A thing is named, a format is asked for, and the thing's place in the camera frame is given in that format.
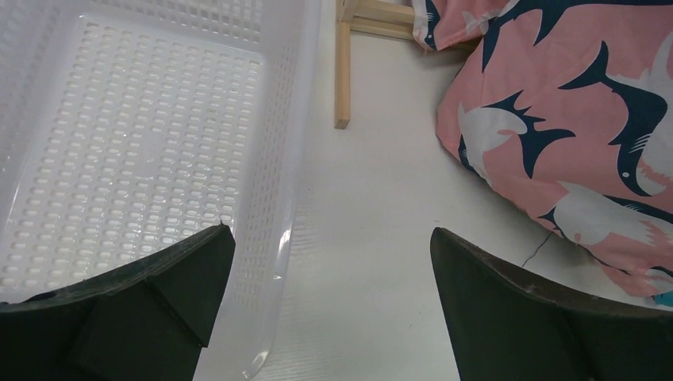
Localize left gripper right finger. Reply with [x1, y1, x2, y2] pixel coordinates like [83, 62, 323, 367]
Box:
[430, 227, 672, 380]

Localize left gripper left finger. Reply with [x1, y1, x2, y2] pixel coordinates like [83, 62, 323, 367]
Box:
[1, 224, 236, 380]

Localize white plastic perforated basket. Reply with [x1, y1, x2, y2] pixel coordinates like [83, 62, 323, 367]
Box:
[1, 1, 321, 380]

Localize light blue fish shorts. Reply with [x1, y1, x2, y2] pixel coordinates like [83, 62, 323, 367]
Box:
[652, 291, 673, 307]

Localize wooden clothes rack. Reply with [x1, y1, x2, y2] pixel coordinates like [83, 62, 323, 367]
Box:
[334, 1, 414, 130]

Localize pink shark print shorts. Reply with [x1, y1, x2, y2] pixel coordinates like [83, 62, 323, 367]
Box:
[412, 1, 672, 301]

